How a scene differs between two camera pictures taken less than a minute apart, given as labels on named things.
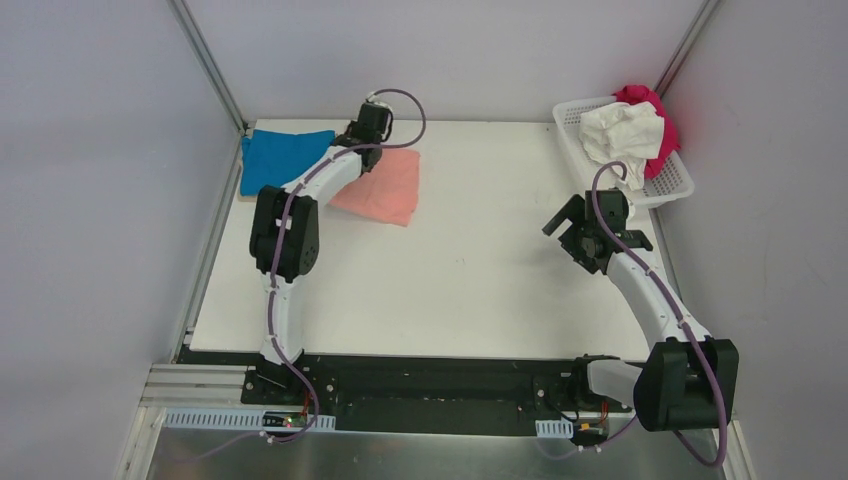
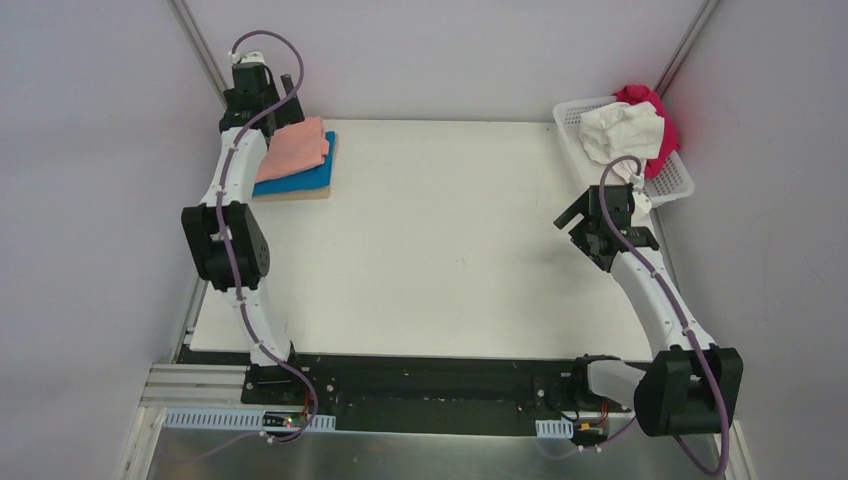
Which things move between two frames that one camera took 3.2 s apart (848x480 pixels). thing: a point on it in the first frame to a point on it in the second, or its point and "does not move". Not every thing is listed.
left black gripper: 366,153 to 273,105
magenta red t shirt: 635,93 does not move
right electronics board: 590,431 does not move
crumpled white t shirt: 624,135 does not move
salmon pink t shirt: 387,192 to 294,147
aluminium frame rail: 209,64 does not move
